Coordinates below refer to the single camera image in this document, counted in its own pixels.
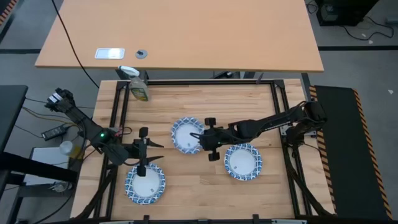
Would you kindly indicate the black mat hazard stripes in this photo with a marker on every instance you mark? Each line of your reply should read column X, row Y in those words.
column 348, row 155

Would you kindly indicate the clear bottle yellow liquid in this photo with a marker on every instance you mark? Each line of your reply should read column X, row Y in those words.
column 71, row 150

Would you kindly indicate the small grey device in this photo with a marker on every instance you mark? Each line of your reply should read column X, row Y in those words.
column 311, row 134

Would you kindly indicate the black equipment box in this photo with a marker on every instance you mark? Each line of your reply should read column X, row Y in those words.
column 345, row 12

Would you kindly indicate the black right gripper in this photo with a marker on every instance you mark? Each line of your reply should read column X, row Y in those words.
column 213, row 138

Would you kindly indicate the grey round desk grommet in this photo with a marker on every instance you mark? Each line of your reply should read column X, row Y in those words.
column 141, row 54

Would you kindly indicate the white rectangular desk label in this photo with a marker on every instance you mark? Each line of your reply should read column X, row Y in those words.
column 109, row 53

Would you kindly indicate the black side table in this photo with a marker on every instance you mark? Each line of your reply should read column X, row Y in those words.
column 9, row 112

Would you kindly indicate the black power adapter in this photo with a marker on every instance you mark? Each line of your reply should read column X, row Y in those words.
column 53, row 132

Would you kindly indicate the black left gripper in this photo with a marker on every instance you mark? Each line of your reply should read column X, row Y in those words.
column 141, row 151

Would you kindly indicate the large tan wooden desk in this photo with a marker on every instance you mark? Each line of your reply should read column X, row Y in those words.
column 192, row 34

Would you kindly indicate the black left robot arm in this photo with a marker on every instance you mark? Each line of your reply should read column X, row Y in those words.
column 90, row 128

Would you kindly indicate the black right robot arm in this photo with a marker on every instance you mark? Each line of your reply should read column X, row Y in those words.
column 264, row 124

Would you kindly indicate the white flat board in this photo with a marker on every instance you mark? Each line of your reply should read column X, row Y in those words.
column 46, row 160

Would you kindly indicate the black metal beam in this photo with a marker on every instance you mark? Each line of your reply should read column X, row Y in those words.
column 37, row 169

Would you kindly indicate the clear spray bottle white trigger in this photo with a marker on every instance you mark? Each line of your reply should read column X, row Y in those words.
column 139, row 88

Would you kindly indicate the black aluminium table frame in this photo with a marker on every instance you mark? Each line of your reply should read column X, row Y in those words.
column 202, row 82

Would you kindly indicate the blue patterned paper plate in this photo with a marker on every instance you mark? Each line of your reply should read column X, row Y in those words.
column 184, row 137
column 243, row 162
column 146, row 186

